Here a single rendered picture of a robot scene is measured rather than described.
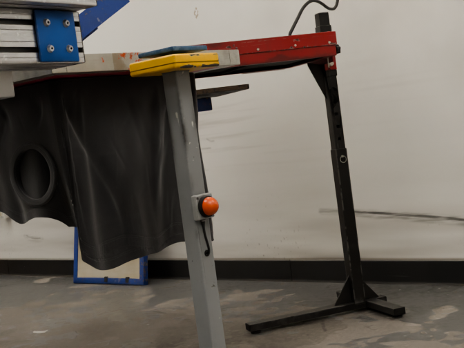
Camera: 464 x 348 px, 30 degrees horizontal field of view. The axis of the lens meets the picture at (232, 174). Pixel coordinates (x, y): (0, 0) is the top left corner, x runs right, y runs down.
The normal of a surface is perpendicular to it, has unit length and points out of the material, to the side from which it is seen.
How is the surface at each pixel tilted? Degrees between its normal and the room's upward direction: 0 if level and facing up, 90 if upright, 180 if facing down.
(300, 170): 90
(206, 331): 90
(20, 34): 90
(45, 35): 90
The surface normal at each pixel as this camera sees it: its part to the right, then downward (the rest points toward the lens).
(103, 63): 0.75, -0.07
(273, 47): 0.35, 0.00
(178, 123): -0.65, 0.13
